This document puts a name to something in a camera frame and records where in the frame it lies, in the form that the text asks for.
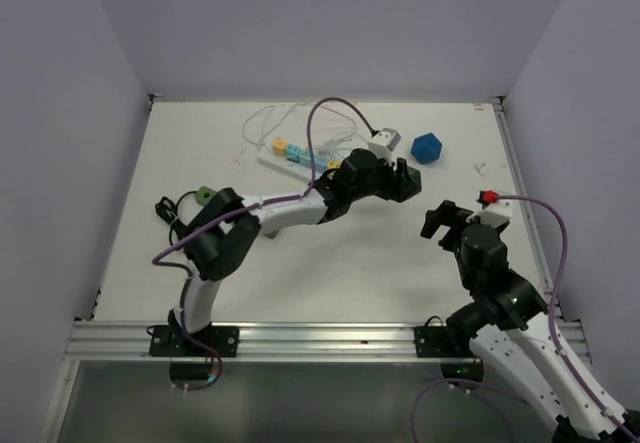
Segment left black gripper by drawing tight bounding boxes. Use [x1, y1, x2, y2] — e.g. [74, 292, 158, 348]
[348, 155, 417, 204]

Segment blue plug adapter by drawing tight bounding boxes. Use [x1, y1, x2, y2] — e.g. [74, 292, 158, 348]
[410, 133, 442, 164]

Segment yellow plug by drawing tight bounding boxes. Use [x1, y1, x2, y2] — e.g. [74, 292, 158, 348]
[326, 159, 341, 170]

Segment white power strip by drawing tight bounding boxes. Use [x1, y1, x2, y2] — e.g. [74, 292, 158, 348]
[257, 147, 311, 182]

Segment dark green plug adapter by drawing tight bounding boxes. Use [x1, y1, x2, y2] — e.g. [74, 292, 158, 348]
[407, 166, 422, 198]

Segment green power strip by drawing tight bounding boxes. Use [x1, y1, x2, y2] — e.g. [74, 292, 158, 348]
[194, 186, 216, 207]

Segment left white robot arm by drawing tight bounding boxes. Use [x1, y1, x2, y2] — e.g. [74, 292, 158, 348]
[168, 149, 422, 356]

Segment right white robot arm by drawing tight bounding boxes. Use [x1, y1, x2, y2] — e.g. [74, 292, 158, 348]
[421, 191, 639, 442]

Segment light blue plug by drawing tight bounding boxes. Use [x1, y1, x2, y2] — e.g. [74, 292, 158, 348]
[298, 152, 312, 169]

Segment teal plug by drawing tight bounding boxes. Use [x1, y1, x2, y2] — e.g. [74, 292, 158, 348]
[285, 144, 303, 163]

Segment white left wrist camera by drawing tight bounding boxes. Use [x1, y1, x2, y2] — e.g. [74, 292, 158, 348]
[367, 128, 401, 161]

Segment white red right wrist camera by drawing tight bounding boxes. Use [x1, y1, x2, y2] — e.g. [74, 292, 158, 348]
[477, 190, 513, 228]

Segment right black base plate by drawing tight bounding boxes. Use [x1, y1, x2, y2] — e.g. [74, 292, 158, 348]
[413, 317, 481, 358]

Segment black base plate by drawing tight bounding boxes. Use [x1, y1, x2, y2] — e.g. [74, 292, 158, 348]
[146, 324, 240, 358]
[413, 317, 481, 358]

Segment aluminium right side rail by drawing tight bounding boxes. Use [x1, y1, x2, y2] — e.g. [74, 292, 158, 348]
[489, 97, 568, 322]

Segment aluminium rail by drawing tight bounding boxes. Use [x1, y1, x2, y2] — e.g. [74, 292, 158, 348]
[489, 97, 568, 322]
[64, 321, 478, 363]

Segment black power cord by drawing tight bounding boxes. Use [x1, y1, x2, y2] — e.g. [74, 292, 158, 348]
[153, 190, 201, 252]

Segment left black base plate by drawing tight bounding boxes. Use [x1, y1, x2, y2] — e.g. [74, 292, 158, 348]
[146, 324, 240, 358]

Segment aluminium front rail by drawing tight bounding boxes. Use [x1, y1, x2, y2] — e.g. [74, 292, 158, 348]
[64, 321, 478, 363]

